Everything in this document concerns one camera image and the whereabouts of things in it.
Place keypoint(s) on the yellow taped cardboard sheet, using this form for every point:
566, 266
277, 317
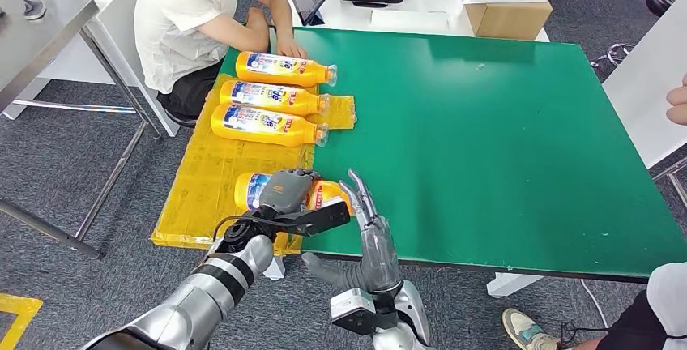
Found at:
214, 176

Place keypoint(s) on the person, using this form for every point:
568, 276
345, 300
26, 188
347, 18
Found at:
665, 299
177, 25

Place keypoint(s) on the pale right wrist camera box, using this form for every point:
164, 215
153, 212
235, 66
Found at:
354, 310

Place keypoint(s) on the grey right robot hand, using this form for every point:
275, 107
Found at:
375, 251

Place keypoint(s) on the black round ribbed stool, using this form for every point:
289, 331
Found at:
665, 1

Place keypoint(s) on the white side table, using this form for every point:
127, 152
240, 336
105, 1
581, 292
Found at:
646, 95

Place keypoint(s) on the yellow floor tape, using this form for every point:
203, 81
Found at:
21, 304

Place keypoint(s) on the small metal part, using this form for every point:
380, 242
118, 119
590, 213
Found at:
33, 9

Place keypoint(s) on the orange detergent bottle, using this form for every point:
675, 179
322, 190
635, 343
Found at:
247, 192
257, 127
268, 98
279, 74

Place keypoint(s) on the white table foot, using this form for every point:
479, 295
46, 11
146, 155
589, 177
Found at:
510, 285

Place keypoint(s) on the brown cardboard box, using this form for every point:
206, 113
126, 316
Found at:
509, 21

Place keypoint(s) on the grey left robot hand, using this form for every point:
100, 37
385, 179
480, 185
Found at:
287, 189

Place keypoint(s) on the stainless steel table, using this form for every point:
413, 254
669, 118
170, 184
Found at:
37, 47

